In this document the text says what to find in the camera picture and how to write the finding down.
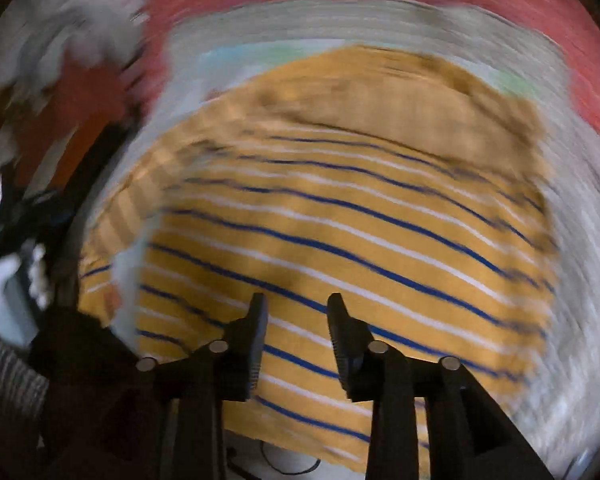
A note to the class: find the grey cloth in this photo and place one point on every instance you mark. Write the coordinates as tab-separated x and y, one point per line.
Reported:
55	15

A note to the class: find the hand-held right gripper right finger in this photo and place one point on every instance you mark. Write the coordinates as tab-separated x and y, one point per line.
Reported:
338	345

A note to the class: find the beige quilted blanket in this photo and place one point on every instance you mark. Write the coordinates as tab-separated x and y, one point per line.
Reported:
580	260

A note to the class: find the orange cloth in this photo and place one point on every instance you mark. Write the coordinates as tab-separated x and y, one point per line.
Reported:
75	110

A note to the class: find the yellow striped shirt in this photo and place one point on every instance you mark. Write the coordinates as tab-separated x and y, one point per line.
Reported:
360	240

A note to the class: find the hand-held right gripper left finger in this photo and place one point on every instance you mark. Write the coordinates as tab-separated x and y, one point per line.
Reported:
258	340

